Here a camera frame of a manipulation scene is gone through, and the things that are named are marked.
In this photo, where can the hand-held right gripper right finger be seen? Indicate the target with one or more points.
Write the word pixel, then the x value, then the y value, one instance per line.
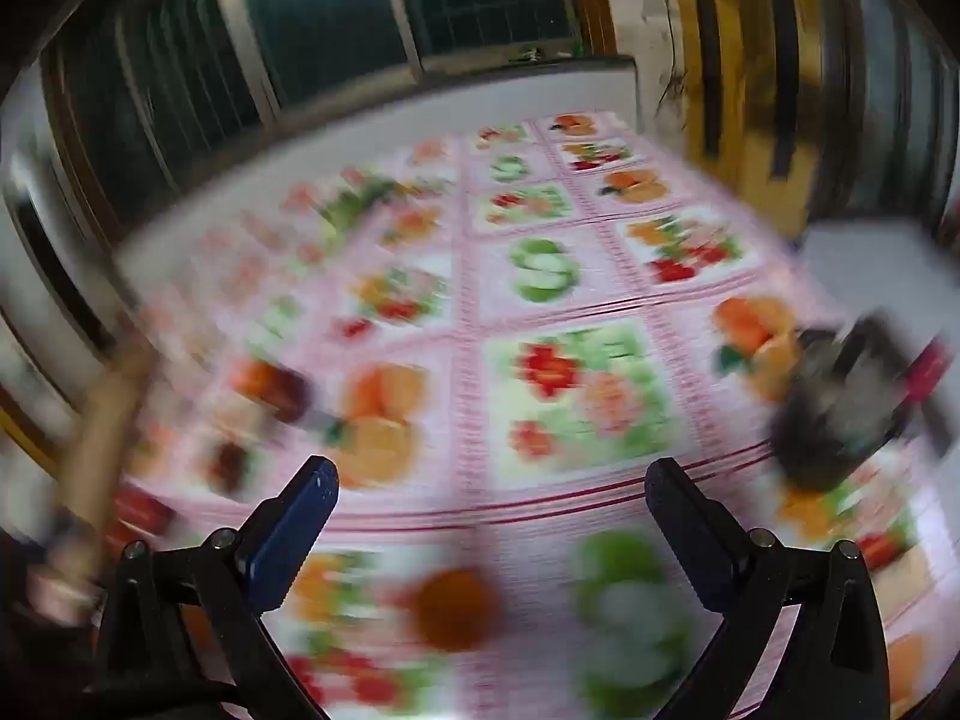
pixel 690 532

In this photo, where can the brown framed window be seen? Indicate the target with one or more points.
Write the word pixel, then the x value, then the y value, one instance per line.
pixel 322 7

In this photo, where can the small orange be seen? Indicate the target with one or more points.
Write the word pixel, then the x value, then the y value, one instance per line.
pixel 457 607

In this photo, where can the dark round object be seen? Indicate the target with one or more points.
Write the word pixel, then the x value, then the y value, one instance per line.
pixel 825 412

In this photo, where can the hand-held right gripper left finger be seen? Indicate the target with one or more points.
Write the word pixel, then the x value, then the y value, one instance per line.
pixel 300 517

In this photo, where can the fruit print tablecloth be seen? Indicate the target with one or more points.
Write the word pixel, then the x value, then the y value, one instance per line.
pixel 480 300

